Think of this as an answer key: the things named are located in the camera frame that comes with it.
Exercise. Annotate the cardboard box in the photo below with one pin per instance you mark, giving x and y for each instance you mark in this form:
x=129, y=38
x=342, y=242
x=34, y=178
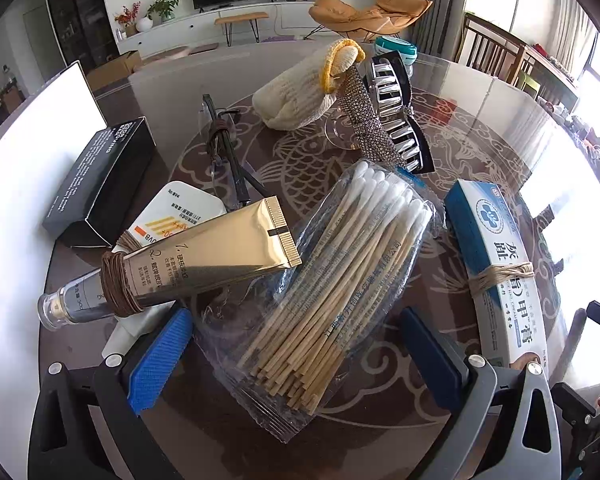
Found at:
x=112, y=70

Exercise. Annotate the white round vase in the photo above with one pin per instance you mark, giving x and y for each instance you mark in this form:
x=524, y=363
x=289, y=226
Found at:
x=144, y=25

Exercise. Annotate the teal round box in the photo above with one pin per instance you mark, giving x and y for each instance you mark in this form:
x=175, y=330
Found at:
x=397, y=50

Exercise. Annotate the gold cosmetic tube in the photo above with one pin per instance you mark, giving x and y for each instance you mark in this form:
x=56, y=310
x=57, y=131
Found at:
x=205, y=260

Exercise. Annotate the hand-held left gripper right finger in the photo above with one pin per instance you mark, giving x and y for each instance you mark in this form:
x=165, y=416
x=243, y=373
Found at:
x=432, y=360

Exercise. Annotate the glasses with dark frame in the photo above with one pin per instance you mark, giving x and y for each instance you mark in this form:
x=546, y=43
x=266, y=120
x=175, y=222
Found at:
x=219, y=136

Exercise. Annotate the blue white medicine box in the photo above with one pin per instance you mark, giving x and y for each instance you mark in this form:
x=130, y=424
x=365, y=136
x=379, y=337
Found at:
x=495, y=240

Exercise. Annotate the dark display cabinet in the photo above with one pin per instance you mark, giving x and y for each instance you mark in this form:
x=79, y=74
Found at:
x=80, y=5

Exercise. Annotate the bushy green potted plant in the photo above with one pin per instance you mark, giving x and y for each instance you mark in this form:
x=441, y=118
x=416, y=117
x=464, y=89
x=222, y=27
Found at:
x=162, y=7

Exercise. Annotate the cream knitted glove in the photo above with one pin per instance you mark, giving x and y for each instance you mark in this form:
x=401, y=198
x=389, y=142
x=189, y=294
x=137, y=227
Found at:
x=290, y=100

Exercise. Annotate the cotton swab packet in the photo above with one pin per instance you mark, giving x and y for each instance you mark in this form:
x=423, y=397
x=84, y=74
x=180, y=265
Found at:
x=330, y=270

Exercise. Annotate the orange lounge chair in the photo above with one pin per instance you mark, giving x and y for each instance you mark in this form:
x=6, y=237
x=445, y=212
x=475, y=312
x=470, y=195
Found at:
x=340, y=12

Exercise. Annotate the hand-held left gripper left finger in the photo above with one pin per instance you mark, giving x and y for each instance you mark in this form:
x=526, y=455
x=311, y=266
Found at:
x=160, y=360

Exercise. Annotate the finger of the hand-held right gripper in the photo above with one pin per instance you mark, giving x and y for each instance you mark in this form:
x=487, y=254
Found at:
x=577, y=410
x=574, y=332

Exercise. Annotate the wooden bench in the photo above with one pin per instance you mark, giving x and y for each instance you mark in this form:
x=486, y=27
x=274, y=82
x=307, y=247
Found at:
x=242, y=16

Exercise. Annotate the green stool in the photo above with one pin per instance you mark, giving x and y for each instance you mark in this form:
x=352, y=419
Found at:
x=527, y=84

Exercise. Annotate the wooden slatted chair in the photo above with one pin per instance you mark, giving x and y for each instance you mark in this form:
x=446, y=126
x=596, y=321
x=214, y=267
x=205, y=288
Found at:
x=485, y=50

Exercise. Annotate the white tube orange stripes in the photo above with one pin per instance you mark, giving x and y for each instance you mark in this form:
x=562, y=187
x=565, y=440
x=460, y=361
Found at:
x=180, y=210

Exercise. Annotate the black silver claw clip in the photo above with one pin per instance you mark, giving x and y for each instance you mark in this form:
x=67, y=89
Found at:
x=385, y=85

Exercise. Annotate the white television cabinet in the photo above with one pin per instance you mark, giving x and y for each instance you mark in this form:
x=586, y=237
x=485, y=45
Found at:
x=190, y=27

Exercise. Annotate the black printed carton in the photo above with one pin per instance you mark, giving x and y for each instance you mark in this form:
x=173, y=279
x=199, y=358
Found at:
x=100, y=180

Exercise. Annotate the red flower plant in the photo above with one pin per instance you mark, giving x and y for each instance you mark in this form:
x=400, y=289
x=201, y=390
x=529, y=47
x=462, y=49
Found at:
x=127, y=17

